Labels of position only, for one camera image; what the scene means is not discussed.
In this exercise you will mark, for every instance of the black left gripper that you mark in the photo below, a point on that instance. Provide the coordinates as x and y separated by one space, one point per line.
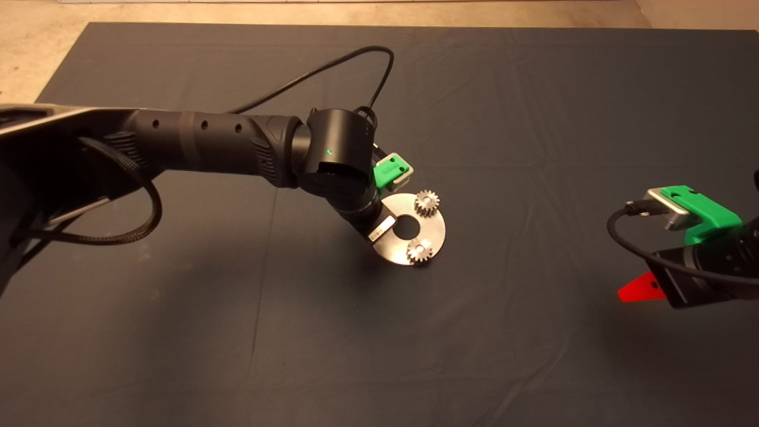
373 225

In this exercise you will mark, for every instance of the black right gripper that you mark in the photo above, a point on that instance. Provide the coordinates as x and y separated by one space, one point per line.
694 284

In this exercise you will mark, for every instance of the small steel planetary gear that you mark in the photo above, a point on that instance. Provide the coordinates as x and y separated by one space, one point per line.
421 209
414 256

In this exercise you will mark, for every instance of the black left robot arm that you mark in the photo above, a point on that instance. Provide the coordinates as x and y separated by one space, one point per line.
207 142

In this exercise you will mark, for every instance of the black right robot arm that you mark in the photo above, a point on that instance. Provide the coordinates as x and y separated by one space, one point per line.
741 255

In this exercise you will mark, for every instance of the round metal carrier plate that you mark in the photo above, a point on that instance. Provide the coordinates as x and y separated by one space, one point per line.
436 228

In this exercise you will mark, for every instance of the dark grey table cloth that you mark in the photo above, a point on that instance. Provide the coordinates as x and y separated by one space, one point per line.
415 356

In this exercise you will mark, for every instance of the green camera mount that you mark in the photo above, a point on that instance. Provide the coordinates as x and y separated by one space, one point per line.
385 171
705 216

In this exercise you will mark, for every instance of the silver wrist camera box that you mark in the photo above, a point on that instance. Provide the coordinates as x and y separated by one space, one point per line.
406 175
673 213

